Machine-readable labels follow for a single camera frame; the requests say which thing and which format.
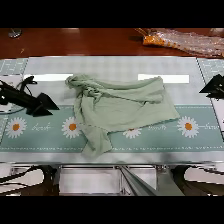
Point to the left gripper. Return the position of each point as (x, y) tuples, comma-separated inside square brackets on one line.
[(30, 104)]

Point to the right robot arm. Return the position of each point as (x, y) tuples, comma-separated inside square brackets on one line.
[(200, 181)]

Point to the silver frame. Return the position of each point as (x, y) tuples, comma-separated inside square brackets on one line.
[(140, 180)]

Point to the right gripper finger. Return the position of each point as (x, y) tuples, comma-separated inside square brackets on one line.
[(217, 96), (215, 85)]

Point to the pale green T-shirt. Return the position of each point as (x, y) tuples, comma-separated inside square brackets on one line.
[(123, 106)]

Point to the clear plastic bag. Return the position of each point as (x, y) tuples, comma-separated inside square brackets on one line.
[(186, 41)]

